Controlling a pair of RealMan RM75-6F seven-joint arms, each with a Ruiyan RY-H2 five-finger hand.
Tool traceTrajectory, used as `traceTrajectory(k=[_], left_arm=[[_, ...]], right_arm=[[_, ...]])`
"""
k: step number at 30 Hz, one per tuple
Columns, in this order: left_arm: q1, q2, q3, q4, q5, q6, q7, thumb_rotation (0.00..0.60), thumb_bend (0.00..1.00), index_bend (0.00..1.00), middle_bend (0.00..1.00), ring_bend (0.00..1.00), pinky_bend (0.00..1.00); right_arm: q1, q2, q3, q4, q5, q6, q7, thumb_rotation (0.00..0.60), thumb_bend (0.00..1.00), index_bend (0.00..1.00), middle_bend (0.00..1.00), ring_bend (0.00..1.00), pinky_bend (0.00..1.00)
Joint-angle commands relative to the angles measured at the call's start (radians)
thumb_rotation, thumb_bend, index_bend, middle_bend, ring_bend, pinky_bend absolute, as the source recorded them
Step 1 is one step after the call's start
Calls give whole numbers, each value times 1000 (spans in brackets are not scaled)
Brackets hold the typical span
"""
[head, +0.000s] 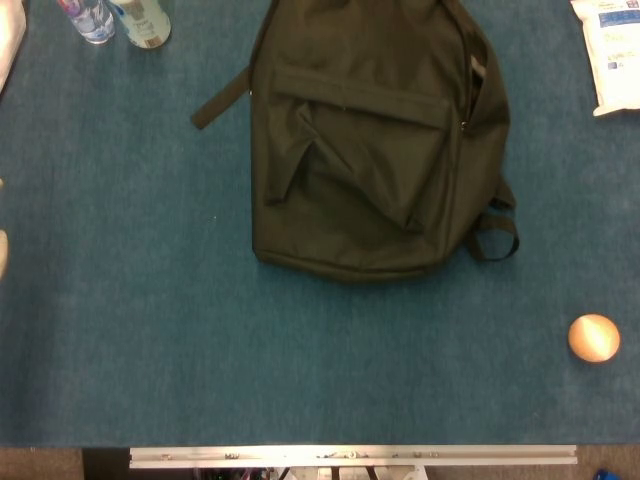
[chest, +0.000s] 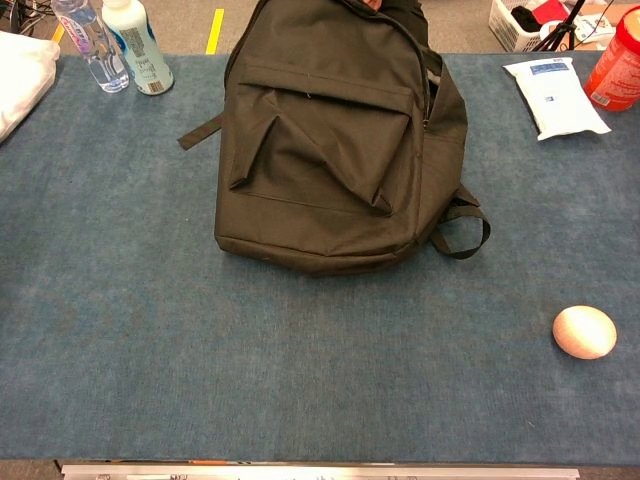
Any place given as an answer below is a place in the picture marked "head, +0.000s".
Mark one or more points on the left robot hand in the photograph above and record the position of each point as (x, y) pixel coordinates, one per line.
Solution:
(3, 255)

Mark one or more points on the black fabric backpack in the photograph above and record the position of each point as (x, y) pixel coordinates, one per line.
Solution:
(360, 175)

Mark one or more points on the blue felt table mat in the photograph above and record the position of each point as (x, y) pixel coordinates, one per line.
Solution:
(150, 325)

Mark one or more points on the white folded cloth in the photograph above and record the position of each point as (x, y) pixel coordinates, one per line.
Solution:
(10, 40)

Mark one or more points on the clear plastic water bottle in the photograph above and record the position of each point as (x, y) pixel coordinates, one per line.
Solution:
(92, 22)

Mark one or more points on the white bottle with barcode label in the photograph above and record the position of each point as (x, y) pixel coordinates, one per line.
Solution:
(147, 25)

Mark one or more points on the orange round fruit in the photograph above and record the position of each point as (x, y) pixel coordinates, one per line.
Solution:
(594, 337)

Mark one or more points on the small blue object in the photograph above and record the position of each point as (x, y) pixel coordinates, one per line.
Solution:
(607, 475)

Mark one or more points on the white wet wipes pack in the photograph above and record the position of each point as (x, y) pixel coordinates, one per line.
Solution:
(615, 50)

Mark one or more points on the aluminium frame rail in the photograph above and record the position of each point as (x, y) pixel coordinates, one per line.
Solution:
(350, 456)

